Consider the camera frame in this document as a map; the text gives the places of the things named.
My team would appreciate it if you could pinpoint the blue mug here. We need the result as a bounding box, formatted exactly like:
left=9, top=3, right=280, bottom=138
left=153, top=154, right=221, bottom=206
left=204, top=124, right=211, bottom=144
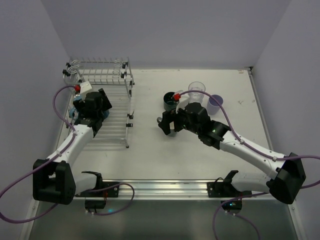
left=102, top=110, right=110, bottom=120

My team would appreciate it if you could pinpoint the dark green mug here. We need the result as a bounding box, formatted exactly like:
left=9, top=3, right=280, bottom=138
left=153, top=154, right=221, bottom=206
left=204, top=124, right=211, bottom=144
left=163, top=91, right=178, bottom=111

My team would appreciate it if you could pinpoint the light blue cup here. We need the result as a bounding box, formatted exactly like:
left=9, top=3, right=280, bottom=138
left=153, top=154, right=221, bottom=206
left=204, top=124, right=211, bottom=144
left=68, top=96, right=87, bottom=121

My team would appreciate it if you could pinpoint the lavender plastic cup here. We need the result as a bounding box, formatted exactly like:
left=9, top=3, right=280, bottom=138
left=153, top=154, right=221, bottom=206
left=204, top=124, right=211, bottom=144
left=206, top=94, right=224, bottom=115

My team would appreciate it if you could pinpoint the clear glass tumbler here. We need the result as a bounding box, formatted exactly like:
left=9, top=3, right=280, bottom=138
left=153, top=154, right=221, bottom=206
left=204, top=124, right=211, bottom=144
left=188, top=81, right=206, bottom=95
left=189, top=94, right=204, bottom=104

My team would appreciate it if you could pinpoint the grey-blue mug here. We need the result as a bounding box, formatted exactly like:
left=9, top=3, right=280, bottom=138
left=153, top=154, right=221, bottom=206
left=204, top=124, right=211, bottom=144
left=156, top=117, right=177, bottom=138

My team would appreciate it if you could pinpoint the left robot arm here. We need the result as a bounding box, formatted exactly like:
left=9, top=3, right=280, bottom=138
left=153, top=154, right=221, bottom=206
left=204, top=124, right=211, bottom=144
left=32, top=88, right=112, bottom=205

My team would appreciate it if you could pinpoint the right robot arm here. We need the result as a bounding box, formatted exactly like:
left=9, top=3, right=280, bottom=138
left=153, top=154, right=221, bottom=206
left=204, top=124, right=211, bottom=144
left=157, top=102, right=306, bottom=204

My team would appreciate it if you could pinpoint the metal dish rack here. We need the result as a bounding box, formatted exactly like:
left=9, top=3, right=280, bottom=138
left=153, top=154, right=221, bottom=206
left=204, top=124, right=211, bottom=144
left=62, top=57, right=135, bottom=148

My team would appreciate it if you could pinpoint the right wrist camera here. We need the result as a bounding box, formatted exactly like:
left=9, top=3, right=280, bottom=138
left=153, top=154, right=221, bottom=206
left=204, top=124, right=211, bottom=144
left=172, top=90, right=190, bottom=114

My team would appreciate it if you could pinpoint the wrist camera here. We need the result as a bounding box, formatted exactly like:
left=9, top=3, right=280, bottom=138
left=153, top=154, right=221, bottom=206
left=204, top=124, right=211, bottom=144
left=74, top=81, right=93, bottom=99
left=172, top=90, right=190, bottom=114

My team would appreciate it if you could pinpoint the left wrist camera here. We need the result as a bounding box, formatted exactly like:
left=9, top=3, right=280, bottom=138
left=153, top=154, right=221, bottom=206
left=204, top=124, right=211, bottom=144
left=74, top=81, right=93, bottom=99

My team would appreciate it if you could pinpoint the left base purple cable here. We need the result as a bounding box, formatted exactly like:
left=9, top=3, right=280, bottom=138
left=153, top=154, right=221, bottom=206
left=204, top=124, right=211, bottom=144
left=86, top=182, right=135, bottom=216

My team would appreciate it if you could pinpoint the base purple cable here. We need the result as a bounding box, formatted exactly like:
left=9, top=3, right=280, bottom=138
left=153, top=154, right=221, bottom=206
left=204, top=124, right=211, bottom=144
left=212, top=194, right=263, bottom=240
left=86, top=182, right=135, bottom=216

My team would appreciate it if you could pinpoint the aluminium mounting rail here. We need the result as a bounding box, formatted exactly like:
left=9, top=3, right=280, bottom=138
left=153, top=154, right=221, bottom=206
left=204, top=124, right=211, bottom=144
left=32, top=177, right=297, bottom=201

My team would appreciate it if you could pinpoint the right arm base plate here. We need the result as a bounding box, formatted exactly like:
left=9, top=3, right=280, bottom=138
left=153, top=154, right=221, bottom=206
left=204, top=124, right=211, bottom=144
left=206, top=181, right=232, bottom=198

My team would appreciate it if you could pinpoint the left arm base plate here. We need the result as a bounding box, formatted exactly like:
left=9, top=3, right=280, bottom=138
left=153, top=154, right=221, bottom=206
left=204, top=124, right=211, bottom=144
left=75, top=181, right=120, bottom=198

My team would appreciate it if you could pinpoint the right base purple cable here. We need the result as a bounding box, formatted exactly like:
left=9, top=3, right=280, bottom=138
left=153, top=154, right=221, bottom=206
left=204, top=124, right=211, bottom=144
left=212, top=194, right=263, bottom=240

